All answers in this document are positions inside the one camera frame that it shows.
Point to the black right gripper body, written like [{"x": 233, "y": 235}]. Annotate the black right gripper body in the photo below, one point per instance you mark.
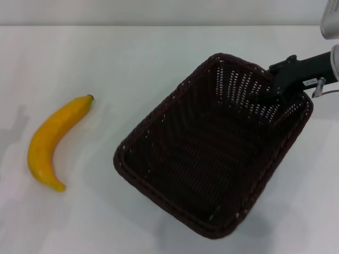
[{"x": 304, "y": 70}]

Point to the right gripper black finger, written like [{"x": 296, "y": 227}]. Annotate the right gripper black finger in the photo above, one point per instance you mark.
[
  {"x": 283, "y": 63},
  {"x": 267, "y": 97}
]

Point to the black woven plastic basket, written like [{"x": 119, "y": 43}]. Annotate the black woven plastic basket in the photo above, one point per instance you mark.
[{"x": 201, "y": 158}]

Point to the yellow banana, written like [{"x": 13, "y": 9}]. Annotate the yellow banana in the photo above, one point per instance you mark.
[{"x": 42, "y": 148}]

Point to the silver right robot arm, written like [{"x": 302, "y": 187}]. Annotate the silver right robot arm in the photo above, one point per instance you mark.
[{"x": 330, "y": 26}]

